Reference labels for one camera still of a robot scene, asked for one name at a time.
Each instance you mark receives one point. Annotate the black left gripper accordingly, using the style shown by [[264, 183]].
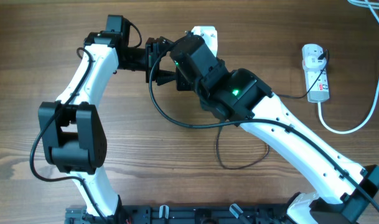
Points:
[[152, 61]]

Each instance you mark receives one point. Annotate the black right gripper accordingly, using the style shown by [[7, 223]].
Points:
[[182, 84]]

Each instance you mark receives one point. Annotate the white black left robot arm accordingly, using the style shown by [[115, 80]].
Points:
[[72, 143]]

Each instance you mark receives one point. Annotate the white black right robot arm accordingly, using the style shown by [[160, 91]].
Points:
[[342, 188]]

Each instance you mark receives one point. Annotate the white USB charger plug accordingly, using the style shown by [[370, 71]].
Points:
[[313, 58]]

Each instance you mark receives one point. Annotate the white power strip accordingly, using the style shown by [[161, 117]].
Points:
[[318, 87]]

